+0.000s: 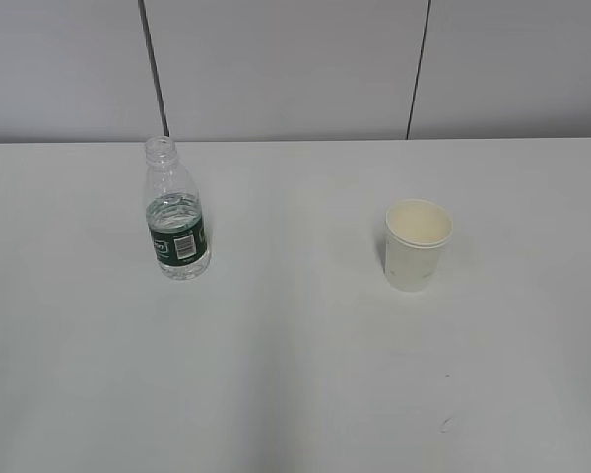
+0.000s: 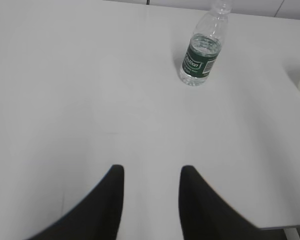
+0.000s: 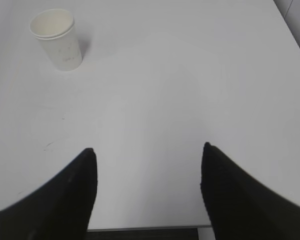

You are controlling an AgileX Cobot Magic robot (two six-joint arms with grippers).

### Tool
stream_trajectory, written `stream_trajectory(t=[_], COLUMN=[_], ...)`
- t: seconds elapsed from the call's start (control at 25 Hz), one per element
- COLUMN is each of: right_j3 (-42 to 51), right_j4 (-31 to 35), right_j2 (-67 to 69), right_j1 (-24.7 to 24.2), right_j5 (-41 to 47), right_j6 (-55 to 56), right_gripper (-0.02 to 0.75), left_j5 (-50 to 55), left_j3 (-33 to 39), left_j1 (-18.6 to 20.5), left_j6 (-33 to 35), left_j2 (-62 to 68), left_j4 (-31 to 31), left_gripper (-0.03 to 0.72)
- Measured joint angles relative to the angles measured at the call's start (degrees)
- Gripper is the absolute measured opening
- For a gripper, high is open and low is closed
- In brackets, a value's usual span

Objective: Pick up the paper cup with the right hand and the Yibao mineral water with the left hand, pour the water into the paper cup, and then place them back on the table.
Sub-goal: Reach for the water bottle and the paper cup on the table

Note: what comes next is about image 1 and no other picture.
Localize clear water bottle green label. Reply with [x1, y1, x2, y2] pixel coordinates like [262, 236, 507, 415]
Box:
[144, 136, 211, 281]

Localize white paper cup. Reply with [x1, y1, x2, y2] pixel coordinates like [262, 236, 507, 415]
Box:
[383, 199, 453, 292]

